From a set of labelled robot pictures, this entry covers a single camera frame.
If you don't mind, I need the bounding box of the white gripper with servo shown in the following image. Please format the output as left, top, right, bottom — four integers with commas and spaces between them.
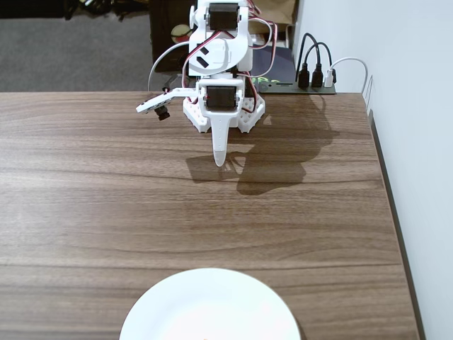
196, 79, 246, 168

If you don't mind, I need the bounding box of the black cabinet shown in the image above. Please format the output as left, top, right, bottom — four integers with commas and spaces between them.
149, 0, 194, 74

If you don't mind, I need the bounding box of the brown paper bag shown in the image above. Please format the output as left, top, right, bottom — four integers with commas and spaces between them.
247, 0, 295, 35

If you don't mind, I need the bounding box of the yellow red ball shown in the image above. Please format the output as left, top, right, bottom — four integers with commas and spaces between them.
171, 23, 192, 44

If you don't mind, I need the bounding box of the wrist camera on white mount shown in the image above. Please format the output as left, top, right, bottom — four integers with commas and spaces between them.
136, 87, 197, 122

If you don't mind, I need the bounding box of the dark mat with green print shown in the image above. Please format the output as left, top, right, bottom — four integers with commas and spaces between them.
251, 45, 295, 86

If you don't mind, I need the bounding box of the white round plate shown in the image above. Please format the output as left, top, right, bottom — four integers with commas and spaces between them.
119, 268, 302, 340

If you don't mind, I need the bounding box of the white usb cable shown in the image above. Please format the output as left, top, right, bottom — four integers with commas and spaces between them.
325, 56, 369, 96

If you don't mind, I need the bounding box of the black usb hub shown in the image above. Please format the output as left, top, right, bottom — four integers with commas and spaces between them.
257, 81, 336, 96

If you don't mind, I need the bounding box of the red white black servo wire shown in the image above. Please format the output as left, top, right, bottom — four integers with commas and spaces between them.
180, 30, 231, 89
247, 16, 280, 78

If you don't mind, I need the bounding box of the grey white camera cable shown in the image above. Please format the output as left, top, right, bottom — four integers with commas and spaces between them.
147, 40, 192, 92

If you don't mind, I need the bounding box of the black usb cable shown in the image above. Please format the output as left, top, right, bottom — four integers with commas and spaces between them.
295, 32, 333, 89
304, 41, 325, 89

